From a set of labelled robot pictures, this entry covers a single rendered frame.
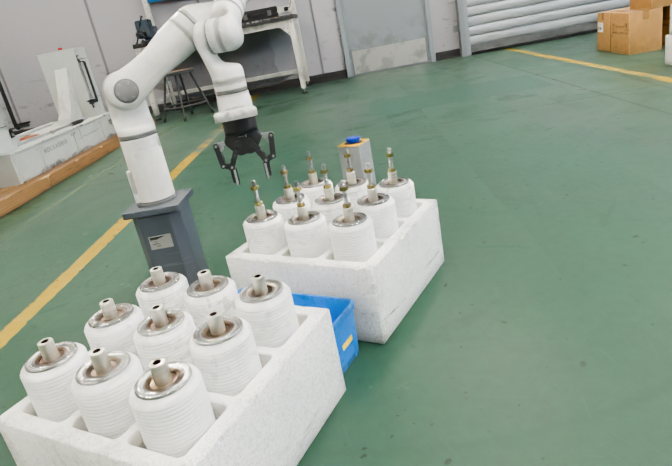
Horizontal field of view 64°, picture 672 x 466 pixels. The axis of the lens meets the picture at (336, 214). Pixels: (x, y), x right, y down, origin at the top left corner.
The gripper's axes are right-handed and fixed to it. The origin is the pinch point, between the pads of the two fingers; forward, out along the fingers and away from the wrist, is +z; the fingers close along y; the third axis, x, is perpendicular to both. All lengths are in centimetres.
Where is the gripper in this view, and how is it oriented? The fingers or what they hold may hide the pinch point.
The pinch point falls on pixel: (252, 175)
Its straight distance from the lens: 124.8
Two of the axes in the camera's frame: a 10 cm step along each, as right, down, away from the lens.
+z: 1.8, 9.2, 3.4
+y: -9.7, 2.2, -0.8
